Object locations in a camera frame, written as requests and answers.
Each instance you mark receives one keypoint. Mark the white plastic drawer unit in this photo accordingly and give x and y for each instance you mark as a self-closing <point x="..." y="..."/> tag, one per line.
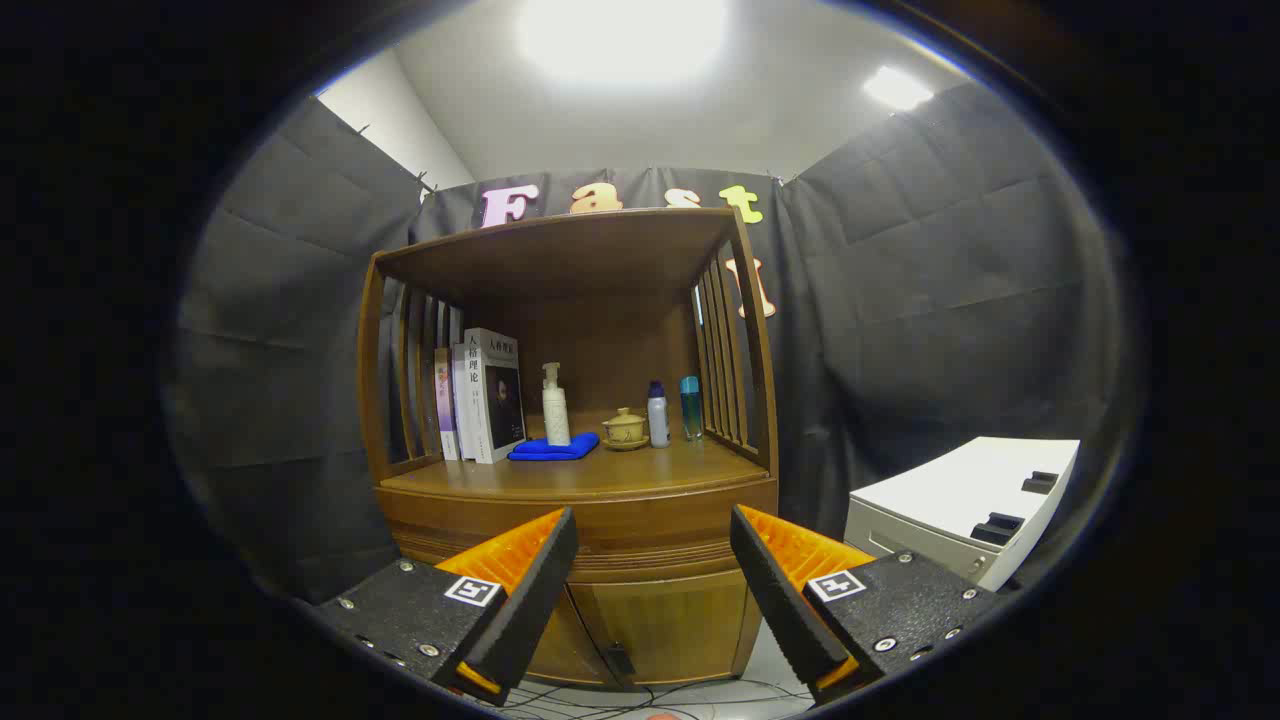
<point x="950" y="490"/>

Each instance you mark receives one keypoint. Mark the teal glass bottle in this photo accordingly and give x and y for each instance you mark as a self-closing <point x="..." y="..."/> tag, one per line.
<point x="691" y="410"/>

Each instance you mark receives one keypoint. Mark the wooden cabinet with slatted sides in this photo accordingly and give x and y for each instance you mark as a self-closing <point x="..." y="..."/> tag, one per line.
<point x="600" y="340"/>

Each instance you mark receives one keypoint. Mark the folded blue cloth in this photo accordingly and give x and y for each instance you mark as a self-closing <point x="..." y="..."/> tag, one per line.
<point x="550" y="450"/>

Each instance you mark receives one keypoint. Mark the white bottle with blue cap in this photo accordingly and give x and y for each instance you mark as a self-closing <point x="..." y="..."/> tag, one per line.
<point x="658" y="420"/>

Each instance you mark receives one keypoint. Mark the wooden cabinet door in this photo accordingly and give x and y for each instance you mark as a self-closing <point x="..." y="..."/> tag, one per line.
<point x="680" y="620"/>
<point x="570" y="650"/>

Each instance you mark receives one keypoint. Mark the white book with portrait cover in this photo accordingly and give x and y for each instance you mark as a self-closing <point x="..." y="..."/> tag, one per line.
<point x="500" y="400"/>

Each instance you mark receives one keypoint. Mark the large ceiling light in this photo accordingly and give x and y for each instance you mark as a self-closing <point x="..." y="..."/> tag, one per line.
<point x="620" y="40"/>

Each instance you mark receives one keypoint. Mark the yellow lidded teacup with saucer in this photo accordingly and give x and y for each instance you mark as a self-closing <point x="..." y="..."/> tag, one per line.
<point x="625" y="430"/>

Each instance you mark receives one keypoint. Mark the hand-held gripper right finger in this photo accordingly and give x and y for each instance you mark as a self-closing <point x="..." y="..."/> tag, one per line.
<point x="785" y="610"/>

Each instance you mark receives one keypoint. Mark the white pump bottle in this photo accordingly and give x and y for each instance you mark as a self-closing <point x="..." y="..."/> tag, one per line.
<point x="556" y="415"/>

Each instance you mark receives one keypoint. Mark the small ceiling light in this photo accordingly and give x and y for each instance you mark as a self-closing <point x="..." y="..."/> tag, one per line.
<point x="897" y="88"/>

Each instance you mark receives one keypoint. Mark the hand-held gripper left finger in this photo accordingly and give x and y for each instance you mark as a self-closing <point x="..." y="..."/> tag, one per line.
<point x="530" y="610"/>

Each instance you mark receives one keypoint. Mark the thin white book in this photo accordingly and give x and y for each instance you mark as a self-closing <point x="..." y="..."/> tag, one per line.
<point x="462" y="400"/>

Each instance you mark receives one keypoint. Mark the wooden countertop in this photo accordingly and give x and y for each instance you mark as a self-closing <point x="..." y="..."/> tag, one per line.
<point x="640" y="470"/>

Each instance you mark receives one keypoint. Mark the wooden drawer with black knob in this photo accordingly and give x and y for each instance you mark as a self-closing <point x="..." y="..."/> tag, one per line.
<point x="650" y="530"/>

